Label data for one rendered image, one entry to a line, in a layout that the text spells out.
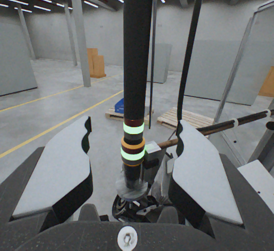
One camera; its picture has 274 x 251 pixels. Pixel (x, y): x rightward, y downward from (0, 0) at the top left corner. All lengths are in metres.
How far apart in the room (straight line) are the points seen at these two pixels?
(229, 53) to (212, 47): 0.57
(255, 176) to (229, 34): 12.00
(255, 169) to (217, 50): 5.16
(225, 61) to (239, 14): 7.19
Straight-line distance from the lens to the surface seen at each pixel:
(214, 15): 12.48
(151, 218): 0.45
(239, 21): 12.58
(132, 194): 0.31
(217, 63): 5.68
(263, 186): 0.65
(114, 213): 0.58
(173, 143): 0.30
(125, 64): 0.18
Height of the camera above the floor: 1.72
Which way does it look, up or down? 27 degrees down
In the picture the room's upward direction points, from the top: 3 degrees clockwise
